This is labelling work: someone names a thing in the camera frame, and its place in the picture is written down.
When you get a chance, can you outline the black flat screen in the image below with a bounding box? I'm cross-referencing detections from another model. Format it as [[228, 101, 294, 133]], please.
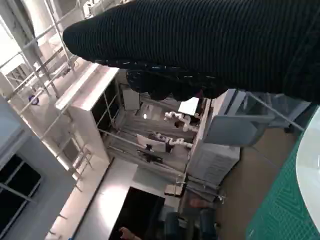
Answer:
[[109, 186, 166, 240]]

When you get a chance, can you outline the green cutting mat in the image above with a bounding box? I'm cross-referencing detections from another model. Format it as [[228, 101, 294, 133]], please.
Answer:
[[244, 103, 320, 240]]

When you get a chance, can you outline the person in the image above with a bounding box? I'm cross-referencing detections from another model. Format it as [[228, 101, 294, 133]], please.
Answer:
[[119, 226, 145, 240]]

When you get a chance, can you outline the dark glass window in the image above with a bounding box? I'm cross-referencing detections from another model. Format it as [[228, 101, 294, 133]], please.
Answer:
[[0, 153, 42, 226]]

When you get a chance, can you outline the white square plate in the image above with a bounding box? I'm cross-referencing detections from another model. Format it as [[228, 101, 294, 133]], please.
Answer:
[[295, 107, 320, 235]]

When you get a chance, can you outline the white cabinet with slatted side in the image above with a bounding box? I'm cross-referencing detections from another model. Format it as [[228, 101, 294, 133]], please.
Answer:
[[186, 143, 242, 188]]

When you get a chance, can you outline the black knitted gloved right hand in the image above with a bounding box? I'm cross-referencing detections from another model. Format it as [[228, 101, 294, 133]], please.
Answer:
[[62, 0, 320, 103]]

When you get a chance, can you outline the white board panel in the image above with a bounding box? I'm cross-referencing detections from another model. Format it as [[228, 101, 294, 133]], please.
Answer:
[[178, 97, 200, 116]]

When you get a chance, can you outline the tall white cabinet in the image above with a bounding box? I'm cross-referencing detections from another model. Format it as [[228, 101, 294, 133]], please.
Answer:
[[55, 67, 121, 176]]

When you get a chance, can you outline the white cabinet with mesh front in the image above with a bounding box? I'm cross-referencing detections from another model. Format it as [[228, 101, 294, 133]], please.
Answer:
[[204, 88, 276, 149]]

